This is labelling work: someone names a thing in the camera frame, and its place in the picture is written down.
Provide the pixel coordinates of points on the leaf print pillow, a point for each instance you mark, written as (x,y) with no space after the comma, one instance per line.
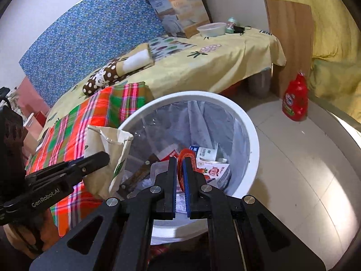
(169,45)

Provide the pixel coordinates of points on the grey bed leg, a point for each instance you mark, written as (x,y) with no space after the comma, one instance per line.
(259,84)

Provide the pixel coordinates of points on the person's left hand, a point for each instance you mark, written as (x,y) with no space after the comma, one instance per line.
(48,228)

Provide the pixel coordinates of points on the red box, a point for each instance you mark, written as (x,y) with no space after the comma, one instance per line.
(41,120)

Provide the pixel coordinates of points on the brown polka dot pillow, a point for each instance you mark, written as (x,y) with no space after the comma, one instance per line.
(104,79)

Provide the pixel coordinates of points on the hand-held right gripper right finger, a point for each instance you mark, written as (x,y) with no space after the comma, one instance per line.
(187,186)

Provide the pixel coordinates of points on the black face mask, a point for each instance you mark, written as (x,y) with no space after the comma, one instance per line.
(239,29)

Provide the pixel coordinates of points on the blue floral headboard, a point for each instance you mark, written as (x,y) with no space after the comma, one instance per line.
(84,39)

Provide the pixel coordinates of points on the cream printed paper bag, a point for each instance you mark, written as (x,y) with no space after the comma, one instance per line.
(104,152)

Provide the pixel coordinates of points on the white board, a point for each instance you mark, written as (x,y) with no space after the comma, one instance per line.
(239,5)

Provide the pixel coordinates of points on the red plastic wrapper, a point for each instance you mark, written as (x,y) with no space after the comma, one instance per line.
(187,153)

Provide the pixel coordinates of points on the small green bottle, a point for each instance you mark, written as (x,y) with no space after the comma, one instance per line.
(230,25)

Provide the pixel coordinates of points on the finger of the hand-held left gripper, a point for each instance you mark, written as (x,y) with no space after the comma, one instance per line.
(93,162)

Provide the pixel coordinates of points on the yellow curtain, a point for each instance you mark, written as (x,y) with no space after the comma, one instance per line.
(335,34)

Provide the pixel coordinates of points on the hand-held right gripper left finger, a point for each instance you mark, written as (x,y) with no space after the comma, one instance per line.
(172,186)

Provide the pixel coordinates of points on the plaid blanket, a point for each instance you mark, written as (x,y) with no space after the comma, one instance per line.
(70,118)

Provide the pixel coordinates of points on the red detergent bottle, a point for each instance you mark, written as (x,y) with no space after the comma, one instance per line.
(296,101)

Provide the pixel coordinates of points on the brown sachet packet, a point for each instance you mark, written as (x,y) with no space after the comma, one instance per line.
(135,176)

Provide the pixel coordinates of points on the wooden board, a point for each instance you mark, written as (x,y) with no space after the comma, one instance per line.
(290,42)

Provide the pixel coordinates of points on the white trash bin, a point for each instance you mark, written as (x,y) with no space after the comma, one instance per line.
(248,135)

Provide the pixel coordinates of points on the clear plastic bin liner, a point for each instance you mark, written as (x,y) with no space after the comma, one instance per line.
(214,124)

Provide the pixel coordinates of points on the printed cardboard bedding box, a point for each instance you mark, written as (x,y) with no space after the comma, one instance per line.
(186,8)

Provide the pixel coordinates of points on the white plastic bowl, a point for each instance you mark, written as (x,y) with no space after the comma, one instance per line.
(211,29)

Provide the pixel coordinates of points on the yellow pineapple print bed sheet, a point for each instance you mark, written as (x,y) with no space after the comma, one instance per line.
(197,70)

